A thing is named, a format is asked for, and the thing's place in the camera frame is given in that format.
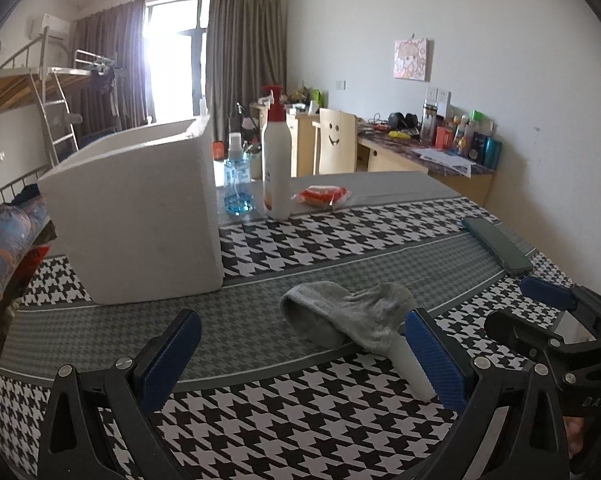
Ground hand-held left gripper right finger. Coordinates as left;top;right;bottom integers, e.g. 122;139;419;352
405;307;571;480

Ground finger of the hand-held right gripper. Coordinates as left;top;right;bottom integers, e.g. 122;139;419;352
519;276;601;342
485;309;572;377

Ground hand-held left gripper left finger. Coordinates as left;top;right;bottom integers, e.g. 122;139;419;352
38;308;204;480

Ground grey sock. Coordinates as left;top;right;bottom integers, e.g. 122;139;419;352
280;281;416;353

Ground white foam box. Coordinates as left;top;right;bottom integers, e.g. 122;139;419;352
37;114;226;306

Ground person's right hand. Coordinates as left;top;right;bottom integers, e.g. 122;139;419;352
565;417;587;460

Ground dark green flat case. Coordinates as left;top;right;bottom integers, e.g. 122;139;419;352
461;216;534;275

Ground houndstooth patterned table cloth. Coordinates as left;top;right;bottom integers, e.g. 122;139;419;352
0;170;601;480

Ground row of toiletry bottles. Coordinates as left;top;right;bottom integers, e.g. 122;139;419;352
435;110;502;171

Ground white paper sheets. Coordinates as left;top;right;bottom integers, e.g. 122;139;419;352
411;146;474;177

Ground red plastic bag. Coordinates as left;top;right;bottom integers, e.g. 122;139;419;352
25;245;51;273

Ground clear blue spray bottle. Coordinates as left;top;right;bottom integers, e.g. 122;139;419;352
224;132;254;218

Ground blue plaid quilt bundle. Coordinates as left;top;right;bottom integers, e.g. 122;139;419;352
0;195;56;303

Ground red orange packet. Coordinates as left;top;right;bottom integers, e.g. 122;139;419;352
291;185;354;209

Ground wooden desk with dark top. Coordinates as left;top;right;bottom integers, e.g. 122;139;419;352
355;122;496;206

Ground dark thermos flask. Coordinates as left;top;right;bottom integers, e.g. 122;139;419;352
422;101;439;143

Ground white pump bottle red top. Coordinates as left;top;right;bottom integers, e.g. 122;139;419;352
260;85;294;221

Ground black headphones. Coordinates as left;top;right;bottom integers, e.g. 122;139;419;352
388;112;421;131

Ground black folding cart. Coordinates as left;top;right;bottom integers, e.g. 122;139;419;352
228;102;261;161

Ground wooden chair with smiley face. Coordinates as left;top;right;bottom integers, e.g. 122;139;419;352
313;107;359;176

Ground dark hanging clothes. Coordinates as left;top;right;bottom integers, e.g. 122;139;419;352
90;62;116;96

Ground glass balcony door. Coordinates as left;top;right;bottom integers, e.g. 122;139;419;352
143;0;212;126

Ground brown curtain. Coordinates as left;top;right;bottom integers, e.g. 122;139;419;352
73;0;148;131
204;0;288;126

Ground grey metal bunk bed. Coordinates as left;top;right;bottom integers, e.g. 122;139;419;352
0;25;81;221
73;49;126;131

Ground white air conditioner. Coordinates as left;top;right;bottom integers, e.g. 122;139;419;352
28;14;71;41

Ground pink cartoon wall picture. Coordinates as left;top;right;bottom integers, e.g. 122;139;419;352
393;37;434;82

